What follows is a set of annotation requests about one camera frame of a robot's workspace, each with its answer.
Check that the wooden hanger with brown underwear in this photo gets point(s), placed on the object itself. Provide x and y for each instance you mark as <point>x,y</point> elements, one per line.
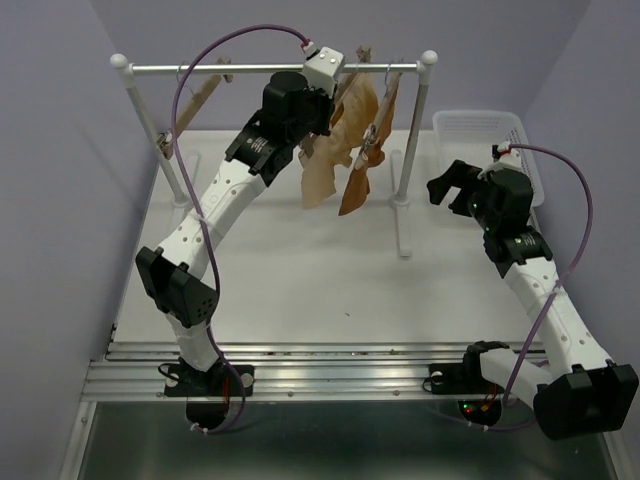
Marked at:
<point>373,134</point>

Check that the empty wooden clip hanger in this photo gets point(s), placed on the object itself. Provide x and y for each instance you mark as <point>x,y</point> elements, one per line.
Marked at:
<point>198,98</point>

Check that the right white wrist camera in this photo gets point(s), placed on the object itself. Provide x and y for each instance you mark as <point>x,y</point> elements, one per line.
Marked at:
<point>505,158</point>

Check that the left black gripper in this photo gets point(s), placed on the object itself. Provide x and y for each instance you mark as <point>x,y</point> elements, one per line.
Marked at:
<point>328,106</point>

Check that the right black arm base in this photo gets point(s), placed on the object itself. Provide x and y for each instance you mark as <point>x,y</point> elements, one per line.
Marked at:
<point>478,399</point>

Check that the brown underwear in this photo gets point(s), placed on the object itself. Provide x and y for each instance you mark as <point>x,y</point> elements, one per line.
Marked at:
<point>357,188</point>

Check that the white plastic basket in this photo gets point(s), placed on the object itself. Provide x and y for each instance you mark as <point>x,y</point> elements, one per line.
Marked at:
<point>469,135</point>

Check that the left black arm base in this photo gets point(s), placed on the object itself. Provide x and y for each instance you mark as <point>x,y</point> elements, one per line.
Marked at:
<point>215,399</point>

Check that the aluminium mounting rail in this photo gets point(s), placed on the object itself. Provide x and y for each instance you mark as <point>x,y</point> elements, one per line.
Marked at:
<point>284,372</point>

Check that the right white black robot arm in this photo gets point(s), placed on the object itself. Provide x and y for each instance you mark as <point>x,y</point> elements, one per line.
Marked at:
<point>582,390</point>

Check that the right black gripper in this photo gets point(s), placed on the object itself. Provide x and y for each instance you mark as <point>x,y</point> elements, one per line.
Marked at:
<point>459,174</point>

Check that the beige underwear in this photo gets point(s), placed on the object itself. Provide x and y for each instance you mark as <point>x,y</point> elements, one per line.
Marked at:
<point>348,127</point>

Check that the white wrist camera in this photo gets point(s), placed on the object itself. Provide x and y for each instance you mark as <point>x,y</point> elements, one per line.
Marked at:
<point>505,158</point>
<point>322,68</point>

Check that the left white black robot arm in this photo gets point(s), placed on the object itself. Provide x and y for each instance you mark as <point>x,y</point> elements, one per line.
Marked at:
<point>172,273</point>

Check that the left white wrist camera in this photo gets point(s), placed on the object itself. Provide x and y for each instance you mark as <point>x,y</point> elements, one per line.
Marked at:
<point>322,68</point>

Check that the wooden clip hanger with beige underwear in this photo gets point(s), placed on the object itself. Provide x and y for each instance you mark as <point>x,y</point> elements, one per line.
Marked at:
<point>363,54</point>

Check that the white clothes rack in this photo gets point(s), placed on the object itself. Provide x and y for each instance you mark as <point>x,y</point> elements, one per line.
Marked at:
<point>399,201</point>

